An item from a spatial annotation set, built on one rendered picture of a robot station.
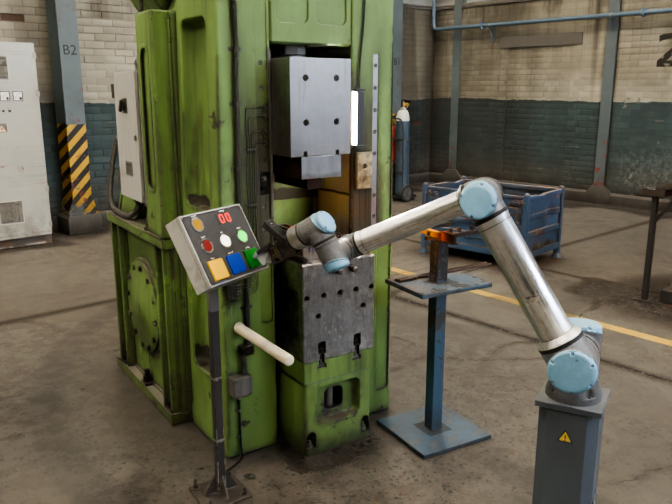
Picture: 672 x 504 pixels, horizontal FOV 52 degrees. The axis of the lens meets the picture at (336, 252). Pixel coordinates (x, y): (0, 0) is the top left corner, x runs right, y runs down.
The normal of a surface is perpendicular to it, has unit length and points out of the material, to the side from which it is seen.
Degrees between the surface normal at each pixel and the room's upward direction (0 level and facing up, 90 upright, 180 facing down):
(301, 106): 90
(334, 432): 89
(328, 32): 90
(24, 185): 90
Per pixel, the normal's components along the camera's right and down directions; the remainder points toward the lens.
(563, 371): -0.34, 0.29
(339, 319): 0.55, 0.19
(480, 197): -0.44, 0.10
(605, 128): -0.75, 0.15
